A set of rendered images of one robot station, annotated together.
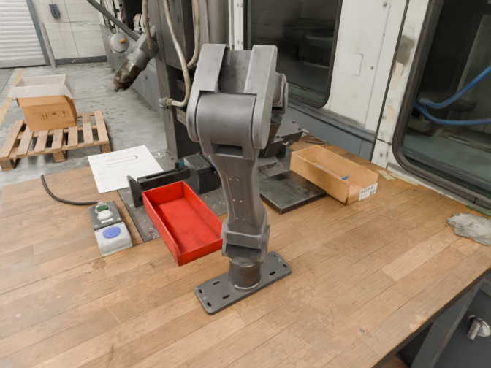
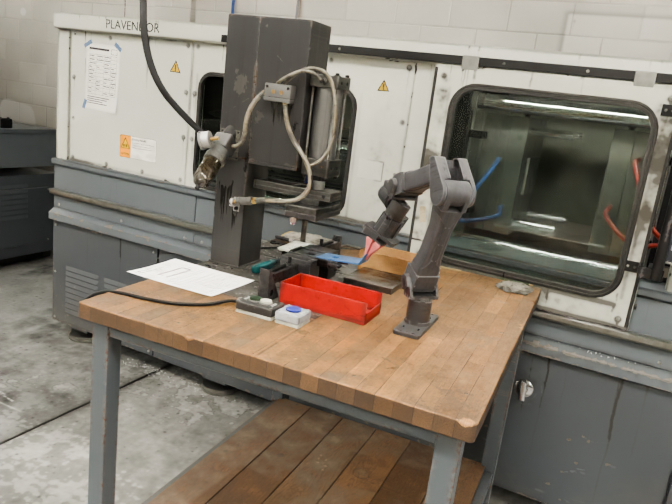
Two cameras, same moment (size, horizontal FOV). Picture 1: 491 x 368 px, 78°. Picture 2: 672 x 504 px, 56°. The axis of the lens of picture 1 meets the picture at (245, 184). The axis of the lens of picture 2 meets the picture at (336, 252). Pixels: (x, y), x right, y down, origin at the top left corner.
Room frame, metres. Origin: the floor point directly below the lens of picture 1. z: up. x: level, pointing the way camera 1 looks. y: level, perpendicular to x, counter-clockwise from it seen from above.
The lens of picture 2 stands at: (-0.71, 1.10, 1.46)
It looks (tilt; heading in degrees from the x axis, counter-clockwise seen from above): 14 degrees down; 325
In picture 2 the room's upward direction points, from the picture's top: 7 degrees clockwise
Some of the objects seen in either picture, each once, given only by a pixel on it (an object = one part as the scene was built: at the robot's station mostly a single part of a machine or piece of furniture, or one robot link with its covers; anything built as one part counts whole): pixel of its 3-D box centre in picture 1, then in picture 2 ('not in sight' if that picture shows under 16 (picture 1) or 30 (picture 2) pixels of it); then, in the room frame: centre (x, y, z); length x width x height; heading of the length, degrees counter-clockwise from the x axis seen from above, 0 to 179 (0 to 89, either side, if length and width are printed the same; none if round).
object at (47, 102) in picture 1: (49, 101); not in sight; (3.59, 2.34, 0.40); 0.67 x 0.60 x 0.50; 24
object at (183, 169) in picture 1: (165, 180); (281, 275); (0.76, 0.23, 0.95); 0.15 x 0.03 x 0.10; 122
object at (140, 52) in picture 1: (139, 58); (216, 155); (1.02, 0.34, 1.25); 0.19 x 0.07 x 0.19; 122
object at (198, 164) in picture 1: (219, 156); (310, 254); (0.85, 0.08, 0.98); 0.20 x 0.10 x 0.01; 122
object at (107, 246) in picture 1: (115, 242); (292, 321); (0.55, 0.31, 0.90); 0.07 x 0.07 x 0.06; 32
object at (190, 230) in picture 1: (181, 217); (330, 297); (0.61, 0.16, 0.93); 0.25 x 0.12 x 0.06; 32
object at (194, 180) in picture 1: (220, 169); (309, 267); (0.85, 0.08, 0.94); 0.20 x 0.10 x 0.07; 122
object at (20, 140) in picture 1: (60, 135); not in sight; (3.33, 2.17, 0.07); 1.20 x 1.00 x 0.14; 26
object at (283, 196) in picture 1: (286, 190); (376, 279); (0.77, -0.12, 0.91); 0.17 x 0.16 x 0.02; 122
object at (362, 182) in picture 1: (330, 172); (399, 265); (0.84, -0.27, 0.93); 0.25 x 0.13 x 0.08; 32
